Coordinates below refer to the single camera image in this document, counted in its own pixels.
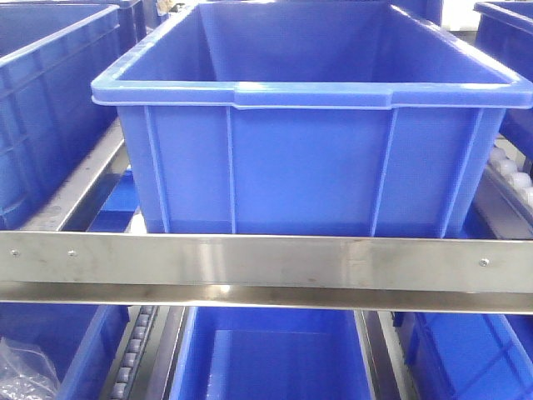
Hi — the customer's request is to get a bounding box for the blue bin upper left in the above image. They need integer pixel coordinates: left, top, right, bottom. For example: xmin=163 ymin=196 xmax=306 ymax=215
xmin=1 ymin=1 xmax=146 ymax=230

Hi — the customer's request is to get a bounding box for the blue bin lower left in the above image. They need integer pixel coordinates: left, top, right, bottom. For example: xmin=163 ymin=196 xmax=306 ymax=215
xmin=1 ymin=302 xmax=129 ymax=399

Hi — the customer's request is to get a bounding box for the large blue bin centre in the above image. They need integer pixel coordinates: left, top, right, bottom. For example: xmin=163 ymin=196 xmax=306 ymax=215
xmin=92 ymin=1 xmax=532 ymax=238

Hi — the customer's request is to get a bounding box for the clear plastic bag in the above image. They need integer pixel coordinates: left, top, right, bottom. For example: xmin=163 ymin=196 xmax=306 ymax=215
xmin=1 ymin=337 xmax=60 ymax=399

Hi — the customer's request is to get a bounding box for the blue bin lower centre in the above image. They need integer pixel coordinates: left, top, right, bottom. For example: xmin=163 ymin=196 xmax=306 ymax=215
xmin=170 ymin=307 xmax=372 ymax=399

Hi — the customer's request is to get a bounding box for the blue bin lower right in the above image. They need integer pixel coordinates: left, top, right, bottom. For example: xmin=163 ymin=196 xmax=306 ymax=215
xmin=393 ymin=312 xmax=532 ymax=399

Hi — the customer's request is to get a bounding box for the blue bin upper right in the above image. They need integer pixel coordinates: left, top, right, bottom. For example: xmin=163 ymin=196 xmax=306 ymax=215
xmin=473 ymin=0 xmax=533 ymax=163

